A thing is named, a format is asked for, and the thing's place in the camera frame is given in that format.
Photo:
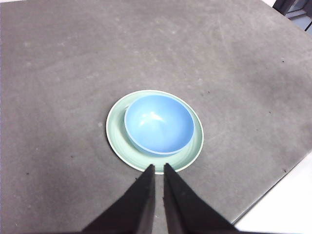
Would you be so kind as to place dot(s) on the pale green round plate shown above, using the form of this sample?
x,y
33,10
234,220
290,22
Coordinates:
x,y
115,139

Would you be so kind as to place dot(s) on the dark grey furniture frame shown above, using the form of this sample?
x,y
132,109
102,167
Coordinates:
x,y
296,11

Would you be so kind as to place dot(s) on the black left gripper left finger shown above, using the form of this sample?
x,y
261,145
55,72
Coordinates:
x,y
131,209

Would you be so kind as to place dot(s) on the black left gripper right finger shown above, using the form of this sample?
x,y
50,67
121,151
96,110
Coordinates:
x,y
185,209

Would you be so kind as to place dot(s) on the blue ribbed bowl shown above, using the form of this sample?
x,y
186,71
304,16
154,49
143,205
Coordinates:
x,y
158,131

